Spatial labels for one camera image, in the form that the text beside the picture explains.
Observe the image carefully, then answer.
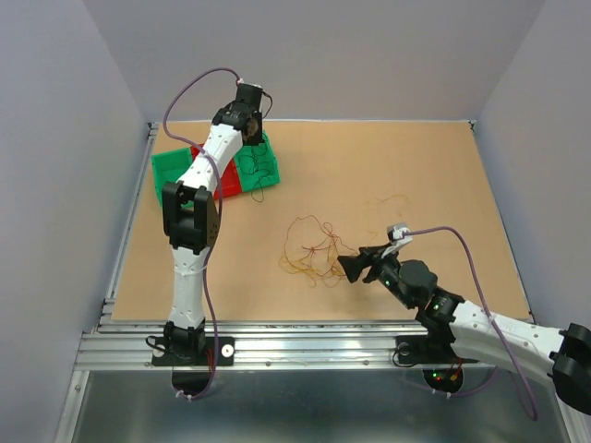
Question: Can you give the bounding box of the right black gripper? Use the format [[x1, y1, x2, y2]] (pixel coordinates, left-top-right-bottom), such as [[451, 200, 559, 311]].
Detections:
[[337, 242, 415, 309]]

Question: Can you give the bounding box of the yellow red wire bundle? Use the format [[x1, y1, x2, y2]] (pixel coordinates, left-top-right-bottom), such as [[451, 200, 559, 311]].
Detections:
[[278, 193, 411, 290]]

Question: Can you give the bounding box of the dark brown wire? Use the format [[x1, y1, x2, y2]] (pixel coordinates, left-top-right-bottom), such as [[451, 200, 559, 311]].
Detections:
[[237, 94, 274, 204]]

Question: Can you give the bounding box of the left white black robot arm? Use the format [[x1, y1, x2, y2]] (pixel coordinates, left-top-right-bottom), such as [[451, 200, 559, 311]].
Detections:
[[162, 81, 263, 364]]

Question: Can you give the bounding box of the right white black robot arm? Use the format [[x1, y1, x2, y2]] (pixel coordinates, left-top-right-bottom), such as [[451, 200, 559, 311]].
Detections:
[[338, 246, 590, 414]]

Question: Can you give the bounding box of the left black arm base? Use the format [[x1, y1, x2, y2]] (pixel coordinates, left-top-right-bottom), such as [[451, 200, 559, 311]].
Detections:
[[145, 335, 235, 367]]

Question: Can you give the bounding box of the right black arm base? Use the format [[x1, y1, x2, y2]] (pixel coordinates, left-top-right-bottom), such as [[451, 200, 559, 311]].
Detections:
[[391, 335, 478, 368]]

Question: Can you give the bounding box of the far green plastic bin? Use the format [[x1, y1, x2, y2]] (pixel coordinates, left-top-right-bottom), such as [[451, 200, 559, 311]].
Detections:
[[234, 131, 281, 192]]

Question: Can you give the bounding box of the green plastic bin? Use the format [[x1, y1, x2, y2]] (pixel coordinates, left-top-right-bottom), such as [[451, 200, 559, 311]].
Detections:
[[151, 148, 193, 204], [234, 131, 281, 192]]

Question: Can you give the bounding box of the red plastic bin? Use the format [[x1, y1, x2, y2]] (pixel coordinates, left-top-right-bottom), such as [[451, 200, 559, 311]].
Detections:
[[189, 146, 243, 199]]

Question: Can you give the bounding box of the near green plastic bin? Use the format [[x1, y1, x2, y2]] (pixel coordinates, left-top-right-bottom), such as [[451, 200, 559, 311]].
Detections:
[[151, 148, 193, 204]]

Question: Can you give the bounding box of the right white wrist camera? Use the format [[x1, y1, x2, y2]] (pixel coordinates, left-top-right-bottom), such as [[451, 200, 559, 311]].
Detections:
[[381, 222, 413, 258]]

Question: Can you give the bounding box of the aluminium frame rail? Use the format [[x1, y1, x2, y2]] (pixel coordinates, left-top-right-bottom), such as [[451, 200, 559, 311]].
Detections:
[[53, 120, 573, 443]]

